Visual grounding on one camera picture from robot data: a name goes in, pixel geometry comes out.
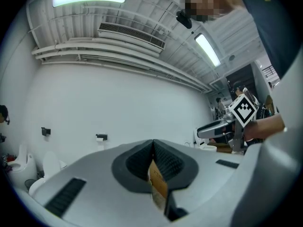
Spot metal railing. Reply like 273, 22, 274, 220
262, 65, 278, 78

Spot black head camera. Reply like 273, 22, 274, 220
176, 9, 193, 30

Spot white toilet with tall tank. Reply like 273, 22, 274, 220
7, 144, 38, 192

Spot white toilet with raised lid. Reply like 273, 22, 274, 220
28, 150, 67, 199

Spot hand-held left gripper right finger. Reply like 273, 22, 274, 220
153, 139, 247, 227

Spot person's head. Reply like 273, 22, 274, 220
184, 0, 246, 23

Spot white ceiling air conditioner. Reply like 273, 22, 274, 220
97, 22, 166, 55

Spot brown cardboard box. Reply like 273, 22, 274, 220
264, 94, 276, 116

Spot thick white ceiling pipe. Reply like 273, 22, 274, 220
31, 42, 162, 59

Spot dark doorway panel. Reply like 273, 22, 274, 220
225, 63, 256, 104

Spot thin white ceiling pipes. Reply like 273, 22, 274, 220
35, 52, 212, 94

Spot person's dark shirt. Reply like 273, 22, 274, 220
236, 0, 303, 79

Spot brown cardboard piece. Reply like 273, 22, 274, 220
147, 159, 169, 210

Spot person's right forearm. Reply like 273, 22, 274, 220
258, 113, 286, 140

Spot short ceiling light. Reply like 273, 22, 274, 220
195, 33, 222, 68

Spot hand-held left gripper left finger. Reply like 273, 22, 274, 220
16, 139, 171, 227

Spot dark mesh waste bin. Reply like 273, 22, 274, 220
24, 178, 37, 192

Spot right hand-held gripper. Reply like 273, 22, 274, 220
197, 94, 258, 153

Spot person's right hand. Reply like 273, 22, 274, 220
243, 121, 263, 143

